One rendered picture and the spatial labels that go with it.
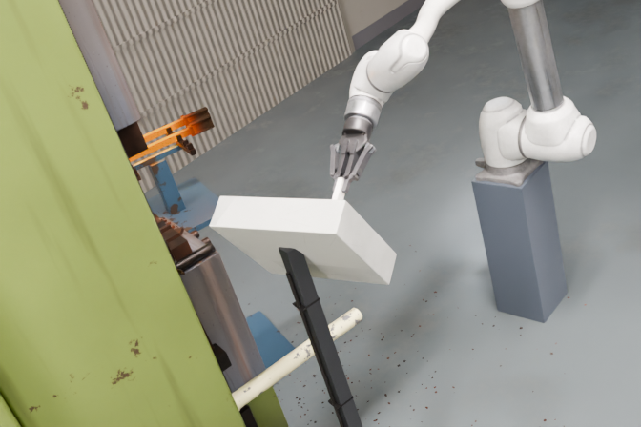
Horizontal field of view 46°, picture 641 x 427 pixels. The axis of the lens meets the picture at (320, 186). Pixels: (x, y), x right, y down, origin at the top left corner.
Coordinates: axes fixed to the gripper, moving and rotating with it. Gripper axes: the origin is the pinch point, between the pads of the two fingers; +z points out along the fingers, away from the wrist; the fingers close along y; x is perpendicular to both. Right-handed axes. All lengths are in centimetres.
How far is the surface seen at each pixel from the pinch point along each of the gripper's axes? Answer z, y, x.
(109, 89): -4, 43, 44
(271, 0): -251, 229, -186
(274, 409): 47, 41, -59
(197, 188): -28, 100, -54
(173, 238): 15, 50, -1
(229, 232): 21.2, 12.6, 20.1
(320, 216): 17.5, -12.0, 22.6
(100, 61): -8, 42, 49
